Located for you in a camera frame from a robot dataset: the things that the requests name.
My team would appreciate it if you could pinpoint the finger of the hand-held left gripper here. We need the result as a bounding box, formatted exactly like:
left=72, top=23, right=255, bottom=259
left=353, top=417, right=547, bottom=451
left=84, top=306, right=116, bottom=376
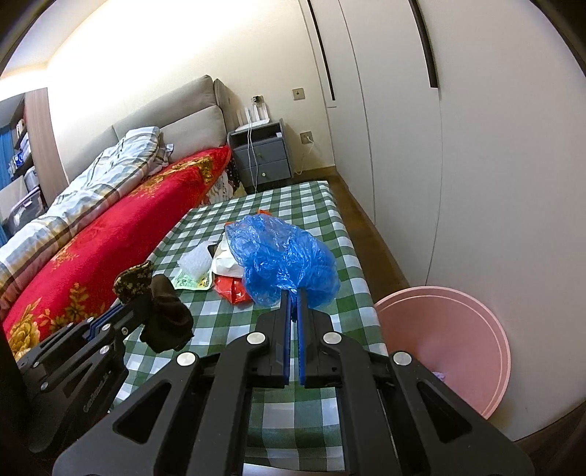
left=85, top=300, right=138, bottom=339
left=18, top=297, right=155, bottom=395

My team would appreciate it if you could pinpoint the camouflage patterned cloth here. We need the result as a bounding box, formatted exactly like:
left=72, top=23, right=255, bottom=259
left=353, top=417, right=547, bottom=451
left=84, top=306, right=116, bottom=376
left=114, top=262, right=155, bottom=304

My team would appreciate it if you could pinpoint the green printed packet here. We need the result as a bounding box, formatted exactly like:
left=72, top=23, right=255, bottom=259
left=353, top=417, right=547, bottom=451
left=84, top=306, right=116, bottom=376
left=174, top=270, right=215, bottom=292

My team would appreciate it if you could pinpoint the white router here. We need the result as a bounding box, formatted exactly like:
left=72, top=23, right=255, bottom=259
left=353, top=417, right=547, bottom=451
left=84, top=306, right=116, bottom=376
left=240, top=104, right=272, bottom=131

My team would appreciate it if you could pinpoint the pink plastic basin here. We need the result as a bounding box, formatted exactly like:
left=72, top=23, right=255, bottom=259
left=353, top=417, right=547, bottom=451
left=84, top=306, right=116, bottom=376
left=373, top=286, right=512, bottom=420

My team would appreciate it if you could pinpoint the white plastic bag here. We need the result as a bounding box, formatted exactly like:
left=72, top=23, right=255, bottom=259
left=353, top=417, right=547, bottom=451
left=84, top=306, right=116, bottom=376
left=211, top=237, right=248, bottom=278

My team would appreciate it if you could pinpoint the beige padded headboard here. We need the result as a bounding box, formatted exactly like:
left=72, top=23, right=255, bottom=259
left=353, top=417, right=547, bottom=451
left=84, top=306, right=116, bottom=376
left=59, top=75, right=244, bottom=184

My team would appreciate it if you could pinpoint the white charging cable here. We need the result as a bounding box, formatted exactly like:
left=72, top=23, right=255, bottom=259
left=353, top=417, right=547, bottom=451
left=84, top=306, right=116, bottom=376
left=246, top=123, right=258, bottom=192

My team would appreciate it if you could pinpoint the clear ridged plastic package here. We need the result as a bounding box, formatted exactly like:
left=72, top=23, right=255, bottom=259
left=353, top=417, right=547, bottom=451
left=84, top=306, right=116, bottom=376
left=178, top=242, right=216, bottom=280

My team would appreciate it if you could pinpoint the grey nightstand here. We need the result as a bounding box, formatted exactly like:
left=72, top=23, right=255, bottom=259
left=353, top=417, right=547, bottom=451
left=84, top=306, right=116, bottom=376
left=227, top=120, right=294, bottom=185

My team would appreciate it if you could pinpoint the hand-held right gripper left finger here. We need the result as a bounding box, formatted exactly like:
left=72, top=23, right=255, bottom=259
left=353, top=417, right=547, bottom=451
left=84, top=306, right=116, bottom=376
left=52, top=290, right=291, bottom=476

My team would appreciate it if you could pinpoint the red snack packet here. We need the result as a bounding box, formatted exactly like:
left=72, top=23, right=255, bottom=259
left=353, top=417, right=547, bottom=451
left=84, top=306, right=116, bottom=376
left=214, top=275, right=253, bottom=305

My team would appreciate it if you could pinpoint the white wardrobe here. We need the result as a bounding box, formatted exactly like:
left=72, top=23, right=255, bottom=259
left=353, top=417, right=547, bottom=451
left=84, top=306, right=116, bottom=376
left=302, top=0, right=586, bottom=442

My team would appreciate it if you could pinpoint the green checked tablecloth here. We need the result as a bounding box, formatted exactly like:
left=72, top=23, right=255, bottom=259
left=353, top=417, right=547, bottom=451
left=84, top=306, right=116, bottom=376
left=112, top=180, right=390, bottom=473

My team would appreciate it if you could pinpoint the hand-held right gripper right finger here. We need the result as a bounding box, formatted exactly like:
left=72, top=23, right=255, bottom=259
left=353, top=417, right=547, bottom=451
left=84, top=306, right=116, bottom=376
left=297, top=290, right=536, bottom=476

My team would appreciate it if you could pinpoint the clear storage box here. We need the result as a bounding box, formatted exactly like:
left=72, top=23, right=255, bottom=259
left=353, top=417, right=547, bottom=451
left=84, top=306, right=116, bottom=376
left=0, top=166, right=47, bottom=232

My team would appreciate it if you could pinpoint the wooden shelf unit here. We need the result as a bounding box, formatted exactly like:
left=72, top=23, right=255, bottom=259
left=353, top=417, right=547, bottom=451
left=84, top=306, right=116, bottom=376
left=0, top=87, right=70, bottom=239

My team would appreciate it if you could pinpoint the white socket cable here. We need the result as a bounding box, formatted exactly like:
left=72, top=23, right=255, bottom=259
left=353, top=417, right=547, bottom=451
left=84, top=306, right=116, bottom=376
left=295, top=141, right=318, bottom=175

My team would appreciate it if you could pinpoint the dark brown sock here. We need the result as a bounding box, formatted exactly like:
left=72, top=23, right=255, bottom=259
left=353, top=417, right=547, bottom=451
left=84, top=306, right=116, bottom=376
left=140, top=275, right=195, bottom=354

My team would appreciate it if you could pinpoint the plaid quilt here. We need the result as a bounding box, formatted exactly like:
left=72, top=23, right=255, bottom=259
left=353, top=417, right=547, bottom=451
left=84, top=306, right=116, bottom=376
left=0, top=127, right=175, bottom=298

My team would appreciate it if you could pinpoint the floral bed sheet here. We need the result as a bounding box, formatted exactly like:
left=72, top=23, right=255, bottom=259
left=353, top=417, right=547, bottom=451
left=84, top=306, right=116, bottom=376
left=205, top=160, right=242, bottom=208

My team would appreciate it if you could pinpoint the red floral blanket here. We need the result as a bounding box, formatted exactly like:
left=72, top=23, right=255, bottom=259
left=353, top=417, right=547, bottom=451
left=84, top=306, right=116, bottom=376
left=0, top=145, right=234, bottom=363

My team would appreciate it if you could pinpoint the blue plastic bag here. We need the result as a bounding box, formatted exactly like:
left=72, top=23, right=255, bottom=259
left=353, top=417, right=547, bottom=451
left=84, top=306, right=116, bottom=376
left=225, top=214, right=340, bottom=308

